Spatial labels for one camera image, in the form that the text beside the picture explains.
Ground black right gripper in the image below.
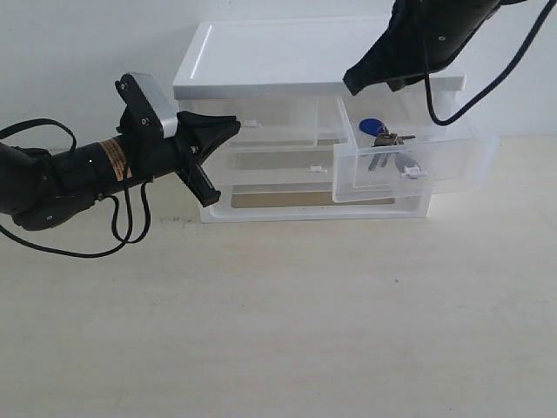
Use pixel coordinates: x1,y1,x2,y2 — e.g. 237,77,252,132
343,0,500,96

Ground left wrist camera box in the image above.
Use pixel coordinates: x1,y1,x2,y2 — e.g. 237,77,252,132
116,72,178,141

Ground keys with blue fob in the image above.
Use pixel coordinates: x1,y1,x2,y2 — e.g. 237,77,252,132
359,118,421,179

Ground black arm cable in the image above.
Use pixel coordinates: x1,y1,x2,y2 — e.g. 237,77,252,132
0,118,153,259
419,0,552,127

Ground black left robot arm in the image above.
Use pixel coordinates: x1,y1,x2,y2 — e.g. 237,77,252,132
1,111,241,231

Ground clear wide middle drawer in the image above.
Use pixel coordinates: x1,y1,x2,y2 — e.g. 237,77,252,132
204,141,335,185

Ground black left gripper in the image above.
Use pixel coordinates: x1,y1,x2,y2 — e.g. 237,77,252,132
117,111,241,207

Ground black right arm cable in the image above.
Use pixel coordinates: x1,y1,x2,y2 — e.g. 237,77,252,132
419,0,552,127

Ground white plastic drawer cabinet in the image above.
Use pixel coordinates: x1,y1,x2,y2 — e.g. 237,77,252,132
172,16,467,225

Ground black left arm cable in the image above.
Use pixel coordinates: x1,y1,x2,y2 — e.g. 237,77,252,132
0,118,153,259

